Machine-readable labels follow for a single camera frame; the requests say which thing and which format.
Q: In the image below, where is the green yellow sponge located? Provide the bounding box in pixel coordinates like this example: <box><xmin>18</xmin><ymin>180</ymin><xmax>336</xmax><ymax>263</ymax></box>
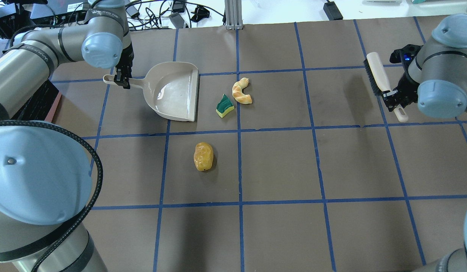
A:
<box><xmin>216</xmin><ymin>94</ymin><xmax>235</xmax><ymax>118</ymax></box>

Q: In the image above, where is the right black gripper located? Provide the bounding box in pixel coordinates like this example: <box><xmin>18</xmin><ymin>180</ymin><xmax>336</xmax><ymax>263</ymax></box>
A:
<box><xmin>382</xmin><ymin>74</ymin><xmax>419</xmax><ymax>112</ymax></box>

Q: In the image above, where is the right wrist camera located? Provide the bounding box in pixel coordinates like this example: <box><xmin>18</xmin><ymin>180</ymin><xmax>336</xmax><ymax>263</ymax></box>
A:
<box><xmin>389</xmin><ymin>44</ymin><xmax>422</xmax><ymax>64</ymax></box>

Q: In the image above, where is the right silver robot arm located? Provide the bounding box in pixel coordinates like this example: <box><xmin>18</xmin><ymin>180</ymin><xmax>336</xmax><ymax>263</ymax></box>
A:
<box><xmin>381</xmin><ymin>14</ymin><xmax>467</xmax><ymax>119</ymax></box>

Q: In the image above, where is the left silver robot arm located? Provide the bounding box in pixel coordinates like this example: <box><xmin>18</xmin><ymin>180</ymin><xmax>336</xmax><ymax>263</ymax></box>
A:
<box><xmin>0</xmin><ymin>0</ymin><xmax>133</xmax><ymax>272</ymax></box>

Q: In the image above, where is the toy croissant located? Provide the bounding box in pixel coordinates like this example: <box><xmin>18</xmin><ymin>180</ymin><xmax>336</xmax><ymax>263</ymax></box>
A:
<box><xmin>232</xmin><ymin>77</ymin><xmax>253</xmax><ymax>105</ymax></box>

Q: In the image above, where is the beige plastic dustpan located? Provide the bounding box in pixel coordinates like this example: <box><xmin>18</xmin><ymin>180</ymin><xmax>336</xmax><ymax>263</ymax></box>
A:
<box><xmin>103</xmin><ymin>62</ymin><xmax>200</xmax><ymax>122</ymax></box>

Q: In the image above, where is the black lined trash bin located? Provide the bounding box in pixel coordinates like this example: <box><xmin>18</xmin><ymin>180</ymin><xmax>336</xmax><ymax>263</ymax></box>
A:
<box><xmin>12</xmin><ymin>80</ymin><xmax>61</xmax><ymax>122</ymax></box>

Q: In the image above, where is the black power adapter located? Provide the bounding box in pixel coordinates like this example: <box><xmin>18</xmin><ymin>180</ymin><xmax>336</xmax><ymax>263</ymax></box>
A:
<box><xmin>323</xmin><ymin>0</ymin><xmax>343</xmax><ymax>21</ymax></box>

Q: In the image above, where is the beige hand brush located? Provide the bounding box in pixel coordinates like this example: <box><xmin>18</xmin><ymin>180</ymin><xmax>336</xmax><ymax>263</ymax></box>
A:
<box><xmin>363</xmin><ymin>52</ymin><xmax>409</xmax><ymax>123</ymax></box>

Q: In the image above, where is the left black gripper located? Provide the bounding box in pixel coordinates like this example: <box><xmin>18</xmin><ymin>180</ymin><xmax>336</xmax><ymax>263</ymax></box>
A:
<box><xmin>113</xmin><ymin>43</ymin><xmax>134</xmax><ymax>90</ymax></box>

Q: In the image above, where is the aluminium frame post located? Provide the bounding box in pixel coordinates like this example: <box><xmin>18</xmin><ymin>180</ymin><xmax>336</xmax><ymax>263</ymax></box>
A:
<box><xmin>224</xmin><ymin>0</ymin><xmax>244</xmax><ymax>30</ymax></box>

